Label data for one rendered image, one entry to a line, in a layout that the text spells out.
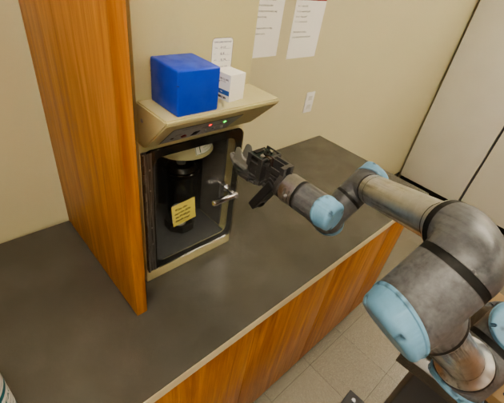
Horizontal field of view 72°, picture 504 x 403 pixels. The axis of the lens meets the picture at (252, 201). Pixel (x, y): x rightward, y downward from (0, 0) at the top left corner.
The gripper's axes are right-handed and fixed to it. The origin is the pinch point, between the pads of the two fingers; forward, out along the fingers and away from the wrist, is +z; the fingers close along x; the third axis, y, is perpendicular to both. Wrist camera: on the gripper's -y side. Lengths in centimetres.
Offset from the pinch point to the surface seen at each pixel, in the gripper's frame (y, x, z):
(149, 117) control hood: 18.4, 27.3, -2.7
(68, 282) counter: -37, 46, 16
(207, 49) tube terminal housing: 29.1, 9.5, 2.6
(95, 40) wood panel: 32.8, 35.3, -0.6
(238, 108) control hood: 19.6, 8.8, -8.9
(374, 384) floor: -131, -69, -58
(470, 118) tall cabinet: -47, -284, 8
